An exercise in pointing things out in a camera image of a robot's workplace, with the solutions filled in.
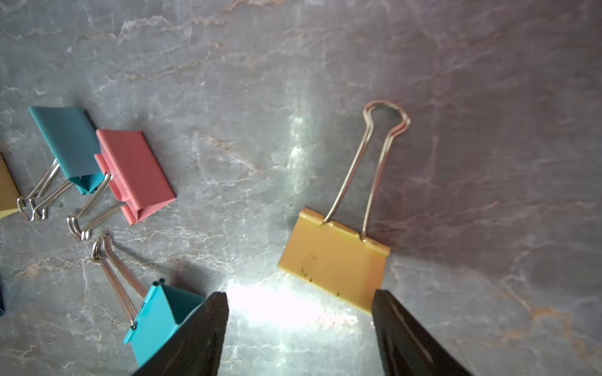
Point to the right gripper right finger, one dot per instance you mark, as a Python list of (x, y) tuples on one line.
[(405, 346)]

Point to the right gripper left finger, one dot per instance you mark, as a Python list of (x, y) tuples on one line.
[(196, 348)]

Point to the teal binder clip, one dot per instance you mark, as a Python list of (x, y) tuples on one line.
[(73, 141), (163, 312)]

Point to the yellow binder clip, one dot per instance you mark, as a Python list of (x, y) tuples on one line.
[(9, 192), (343, 262)]

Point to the pink binder clip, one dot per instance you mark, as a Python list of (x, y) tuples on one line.
[(131, 172)]

